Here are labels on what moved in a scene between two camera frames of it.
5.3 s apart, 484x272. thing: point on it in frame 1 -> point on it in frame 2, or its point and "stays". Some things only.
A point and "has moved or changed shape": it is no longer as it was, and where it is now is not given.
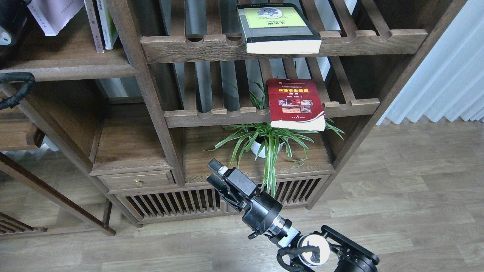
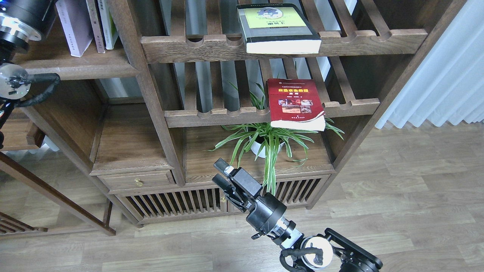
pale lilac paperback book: (52, 15) has moved or changed shape
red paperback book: (295, 104) stays
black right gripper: (258, 210) stays
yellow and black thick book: (277, 28) stays
